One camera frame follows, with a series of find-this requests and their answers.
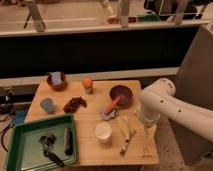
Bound silver metal fork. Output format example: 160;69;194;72
120;130;137;156

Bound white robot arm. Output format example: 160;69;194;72
137;78;213;142

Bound purple bowl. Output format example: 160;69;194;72
109;85;133;105

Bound brown bowl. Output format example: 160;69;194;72
46;72;67;91

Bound grey-blue cloth piece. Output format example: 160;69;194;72
99;107;118;121

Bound wooden table board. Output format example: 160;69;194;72
23;79;160;167

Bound white cup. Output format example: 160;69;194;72
95;122;112;143

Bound orange fruit on stand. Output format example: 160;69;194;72
82;78;93;94

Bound bunch of dark grapes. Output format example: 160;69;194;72
63;97;87;113

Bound black brush tool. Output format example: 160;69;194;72
64;128;73;155

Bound dark crumpled item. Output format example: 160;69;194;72
39;134;56;146

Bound black peeler tool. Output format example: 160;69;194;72
43;150;64;167

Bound blue cup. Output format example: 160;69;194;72
40;98;54;113

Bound blue sponge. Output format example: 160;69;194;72
51;72;62;85

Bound green tray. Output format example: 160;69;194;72
4;114;77;171

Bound black cables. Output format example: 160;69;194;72
0;87;17;153

